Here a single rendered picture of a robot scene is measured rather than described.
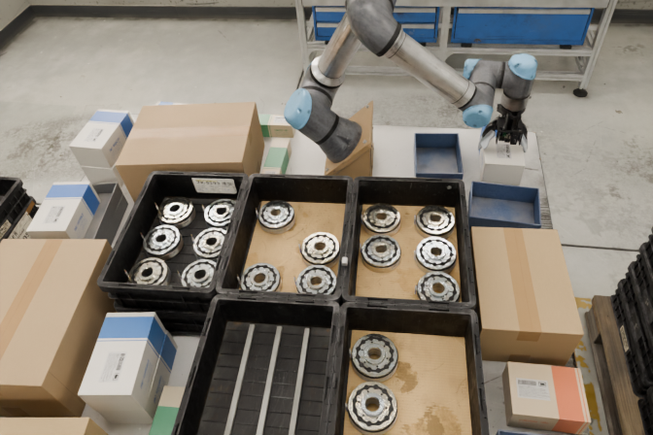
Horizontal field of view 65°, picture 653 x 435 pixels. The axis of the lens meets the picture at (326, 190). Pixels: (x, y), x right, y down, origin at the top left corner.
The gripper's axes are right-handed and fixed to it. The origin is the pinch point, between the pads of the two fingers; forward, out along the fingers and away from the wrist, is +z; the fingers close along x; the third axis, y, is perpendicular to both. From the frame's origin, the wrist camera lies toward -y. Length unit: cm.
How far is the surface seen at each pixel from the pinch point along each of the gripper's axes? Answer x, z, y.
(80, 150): -137, -8, 20
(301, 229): -58, -5, 43
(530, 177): 10.3, 8.1, 3.7
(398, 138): -33.7, 8.4, -12.4
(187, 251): -88, -5, 54
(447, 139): -16.8, 3.9, -8.2
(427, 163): -23.3, 7.9, 0.4
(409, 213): -28.0, -4.9, 34.3
